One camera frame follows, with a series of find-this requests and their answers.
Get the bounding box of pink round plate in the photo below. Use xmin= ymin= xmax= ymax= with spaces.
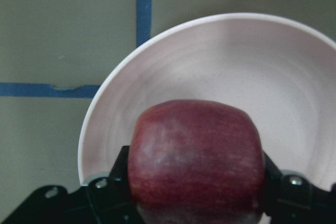
xmin=78 ymin=13 xmax=335 ymax=189

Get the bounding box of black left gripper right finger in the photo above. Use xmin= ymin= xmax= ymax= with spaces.
xmin=263 ymin=153 xmax=335 ymax=223

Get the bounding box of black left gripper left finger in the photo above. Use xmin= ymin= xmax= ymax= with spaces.
xmin=87 ymin=146 xmax=139 ymax=223

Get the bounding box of red apple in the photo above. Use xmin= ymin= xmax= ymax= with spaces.
xmin=128 ymin=100 xmax=265 ymax=223

